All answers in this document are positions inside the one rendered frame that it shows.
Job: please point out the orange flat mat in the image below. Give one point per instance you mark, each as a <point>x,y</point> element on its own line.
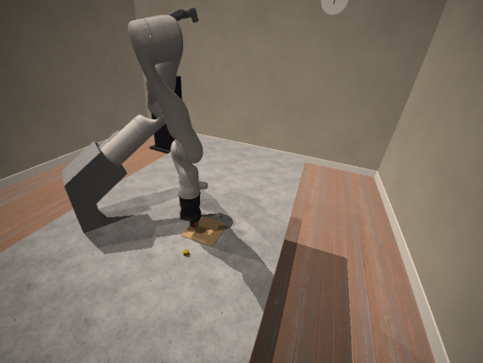
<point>207,232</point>

